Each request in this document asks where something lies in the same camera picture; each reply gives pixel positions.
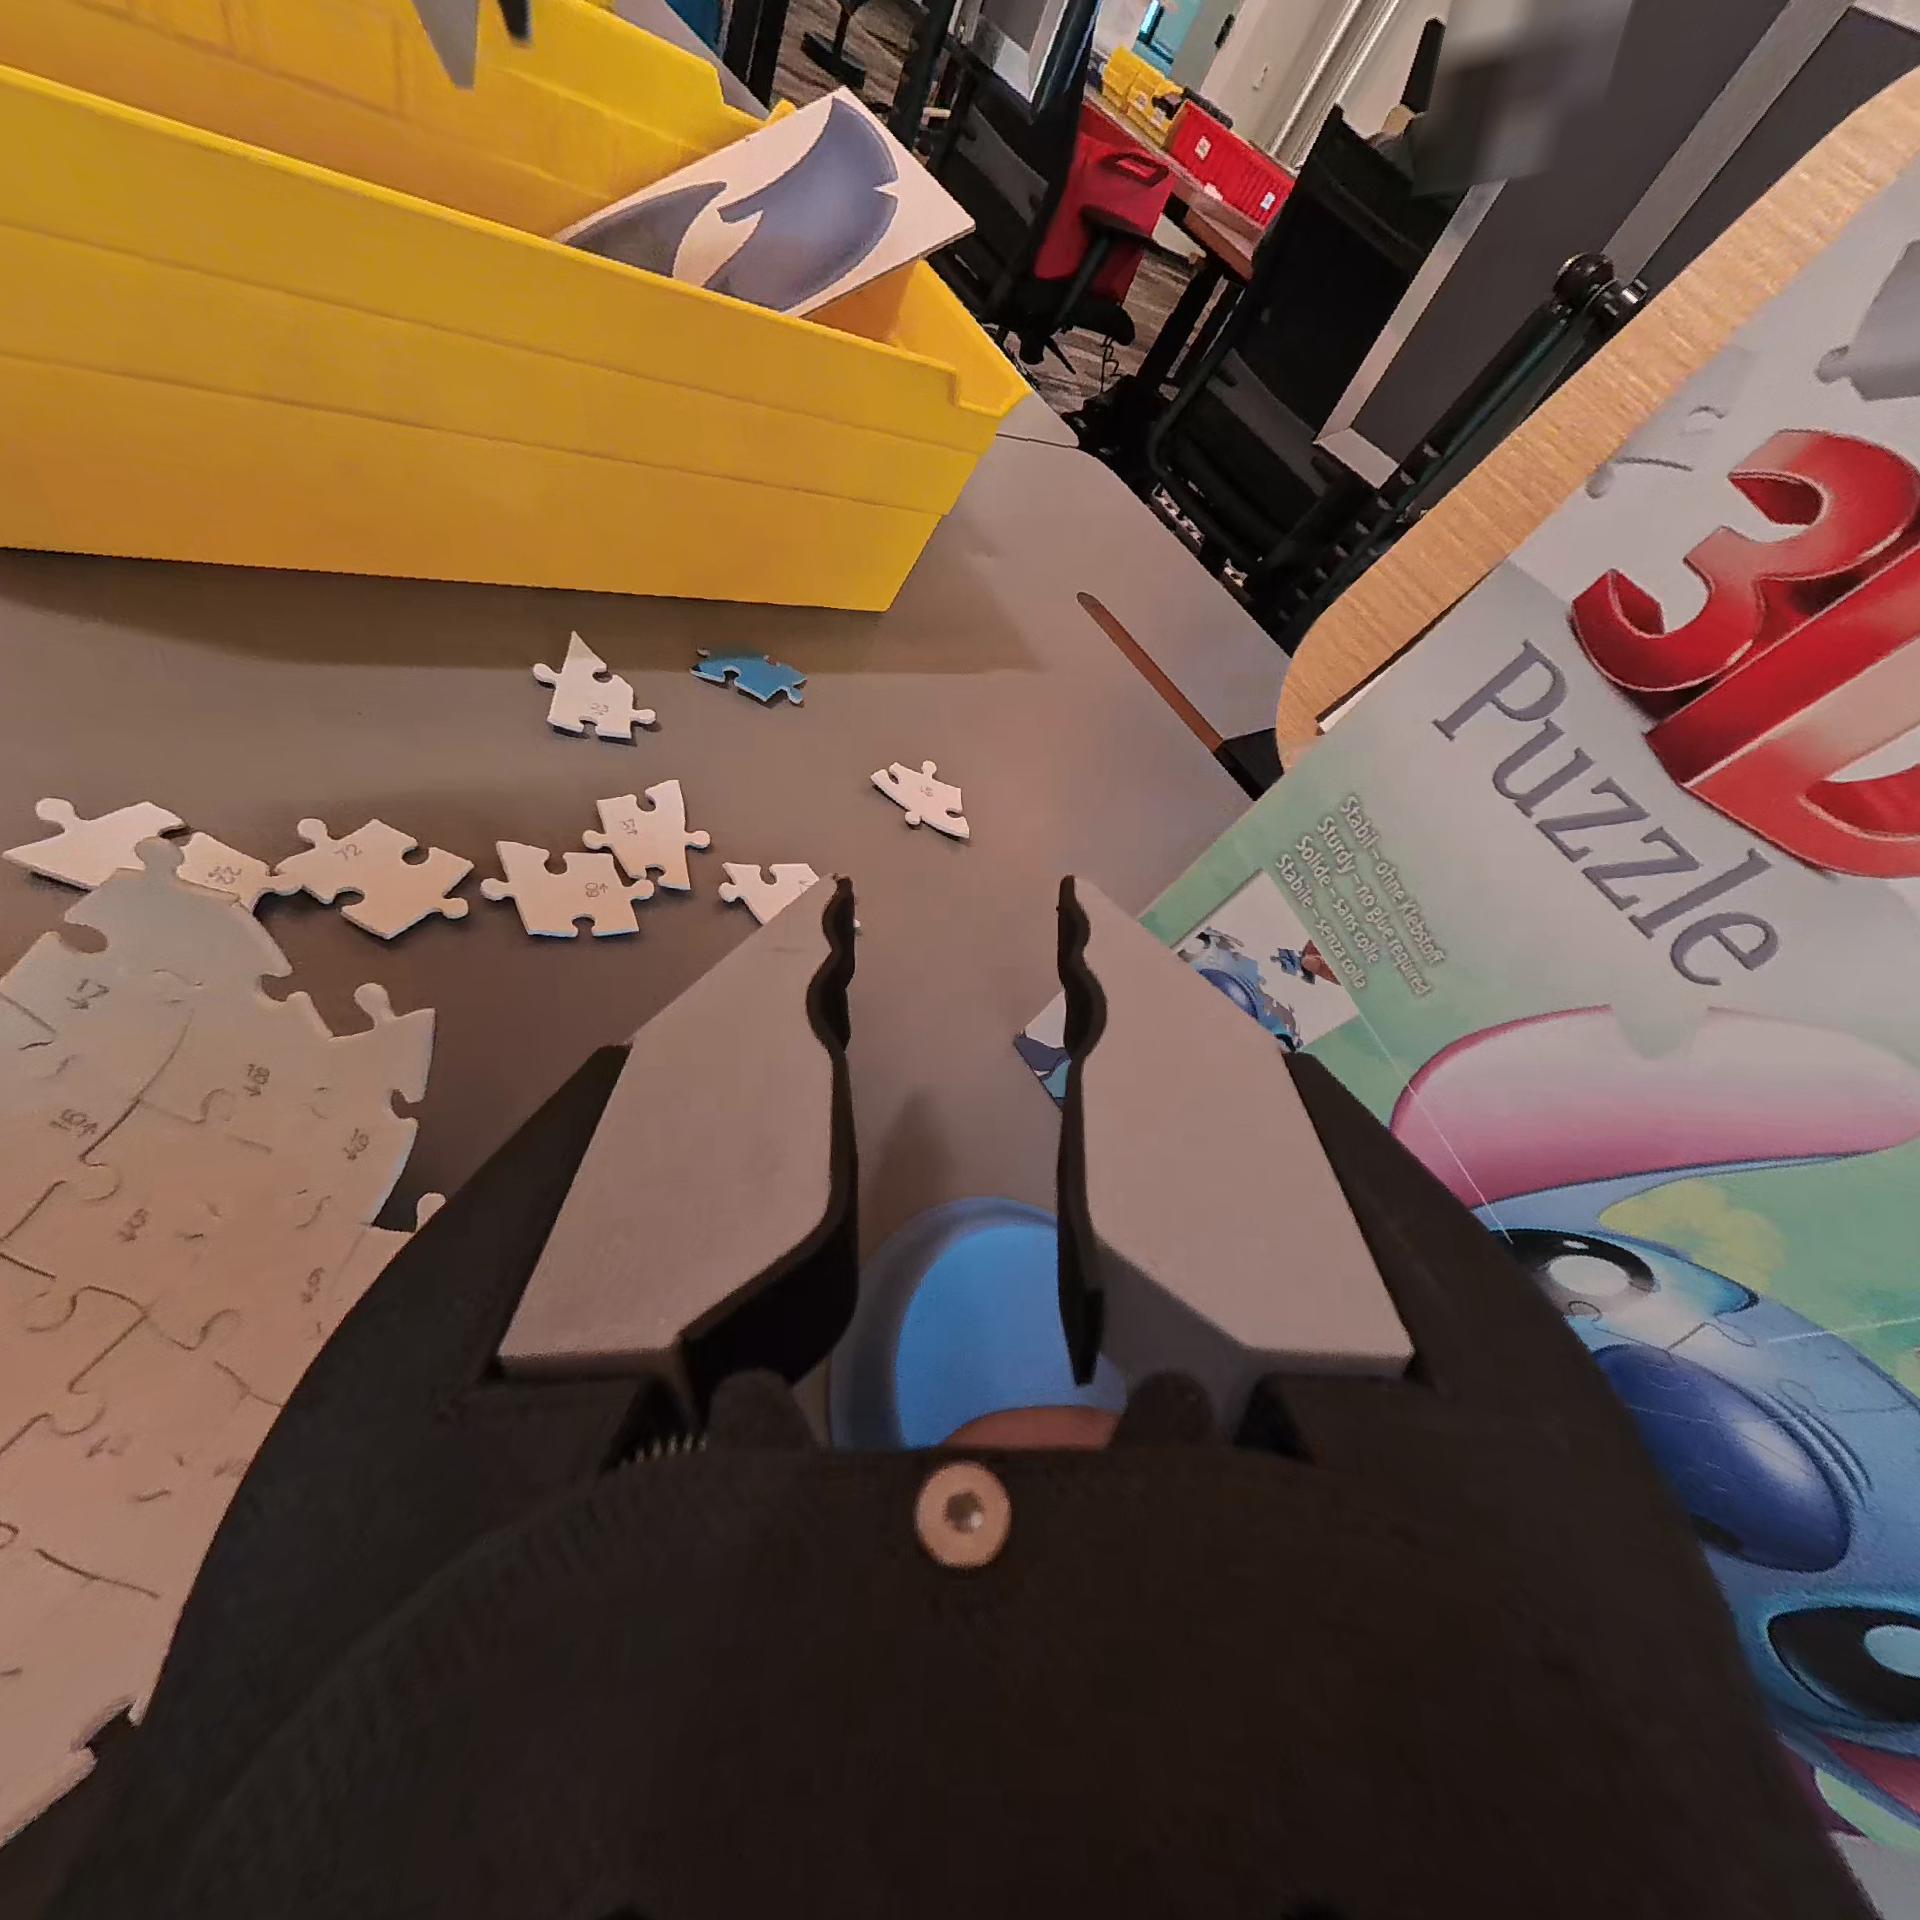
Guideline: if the blue round plastic stand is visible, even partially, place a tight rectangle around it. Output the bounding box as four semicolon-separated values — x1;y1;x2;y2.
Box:
829;1200;1127;1454

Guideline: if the black office chair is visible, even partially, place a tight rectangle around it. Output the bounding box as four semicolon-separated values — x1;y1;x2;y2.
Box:
1155;142;1449;587

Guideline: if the white card with blue ears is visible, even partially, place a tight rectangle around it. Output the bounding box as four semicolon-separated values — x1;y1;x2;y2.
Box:
551;86;981;319

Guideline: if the red storage bin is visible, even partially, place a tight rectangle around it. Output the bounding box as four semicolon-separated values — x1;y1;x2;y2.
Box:
1167;94;1301;226

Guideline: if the colourful cartoon puzzle box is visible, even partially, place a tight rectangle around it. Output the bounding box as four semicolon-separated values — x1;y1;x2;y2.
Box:
1012;224;1920;1920

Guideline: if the assembled curved puzzle section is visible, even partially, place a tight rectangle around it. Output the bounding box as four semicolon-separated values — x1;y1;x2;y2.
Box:
0;837;448;1786

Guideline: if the scatter of puzzle pieces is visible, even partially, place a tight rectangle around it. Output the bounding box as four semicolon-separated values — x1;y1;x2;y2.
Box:
0;630;973;944

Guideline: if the red office chair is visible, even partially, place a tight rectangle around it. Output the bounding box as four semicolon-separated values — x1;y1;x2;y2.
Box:
983;142;1175;367

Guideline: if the black metal stand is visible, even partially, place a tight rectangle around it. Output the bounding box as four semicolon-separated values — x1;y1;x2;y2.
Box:
1319;251;1653;646

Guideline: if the brown background desk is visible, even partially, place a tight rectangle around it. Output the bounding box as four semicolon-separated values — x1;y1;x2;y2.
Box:
1078;89;1299;288

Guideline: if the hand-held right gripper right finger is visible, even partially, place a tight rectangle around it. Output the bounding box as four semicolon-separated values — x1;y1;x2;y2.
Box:
1053;872;1416;1397

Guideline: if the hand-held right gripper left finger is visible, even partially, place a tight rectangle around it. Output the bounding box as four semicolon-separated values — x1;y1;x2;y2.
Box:
491;872;864;1403

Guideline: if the light wooden panel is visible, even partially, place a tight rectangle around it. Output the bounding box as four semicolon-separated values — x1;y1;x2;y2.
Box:
1270;66;1920;752

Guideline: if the small yellow storage bin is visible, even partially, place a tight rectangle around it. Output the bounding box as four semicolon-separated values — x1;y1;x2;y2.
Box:
1102;45;1203;128

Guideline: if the yellow plastic bin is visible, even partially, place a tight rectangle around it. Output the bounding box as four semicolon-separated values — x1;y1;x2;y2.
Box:
0;0;1033;615

